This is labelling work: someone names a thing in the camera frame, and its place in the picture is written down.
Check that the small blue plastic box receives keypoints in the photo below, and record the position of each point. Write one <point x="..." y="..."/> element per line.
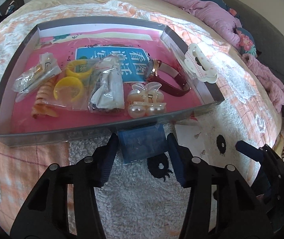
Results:
<point x="142" y="142"/>

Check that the pearl hair claw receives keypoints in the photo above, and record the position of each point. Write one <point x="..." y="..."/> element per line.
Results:
<point x="144" y="104"/>

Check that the orange and white fleece blanket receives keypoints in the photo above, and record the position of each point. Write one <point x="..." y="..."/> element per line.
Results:
<point x="137" y="199"/>

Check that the orange spiral hair clip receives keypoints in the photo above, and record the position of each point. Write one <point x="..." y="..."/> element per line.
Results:
<point x="42" y="97"/>

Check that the pink book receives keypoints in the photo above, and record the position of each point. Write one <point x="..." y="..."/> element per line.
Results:
<point x="156" y="47"/>

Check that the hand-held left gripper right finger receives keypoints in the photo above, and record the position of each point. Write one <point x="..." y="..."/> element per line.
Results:
<point x="175" y="159"/>

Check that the white hair claw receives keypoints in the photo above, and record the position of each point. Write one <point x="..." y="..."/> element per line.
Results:
<point x="199" y="67"/>

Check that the white earring card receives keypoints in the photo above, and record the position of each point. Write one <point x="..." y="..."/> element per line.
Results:
<point x="189" y="134"/>

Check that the clear bag with yellow bangles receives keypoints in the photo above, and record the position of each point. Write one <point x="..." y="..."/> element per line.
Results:
<point x="69" y="87"/>

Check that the grey cardboard box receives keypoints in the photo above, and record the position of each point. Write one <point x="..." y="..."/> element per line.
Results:
<point x="57" y="134"/>

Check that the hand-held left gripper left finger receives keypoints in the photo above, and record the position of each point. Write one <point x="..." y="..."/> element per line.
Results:
<point x="108" y="159"/>

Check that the dark bag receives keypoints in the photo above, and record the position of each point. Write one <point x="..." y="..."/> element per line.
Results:
<point x="11" y="5"/>

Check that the pink quilt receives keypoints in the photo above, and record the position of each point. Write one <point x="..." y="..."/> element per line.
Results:
<point x="206" y="10"/>

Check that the clear bag with gold jewelry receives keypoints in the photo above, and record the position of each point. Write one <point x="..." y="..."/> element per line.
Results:
<point x="42" y="69"/>

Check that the grey upholstered headboard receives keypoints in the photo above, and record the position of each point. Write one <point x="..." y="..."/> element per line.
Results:
<point x="276" y="42"/>

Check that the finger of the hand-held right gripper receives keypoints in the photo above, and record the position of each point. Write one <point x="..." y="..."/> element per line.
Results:
<point x="246" y="149"/>

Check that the clear bag with white paper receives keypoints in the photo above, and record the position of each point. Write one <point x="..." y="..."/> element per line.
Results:
<point x="107" y="89"/>

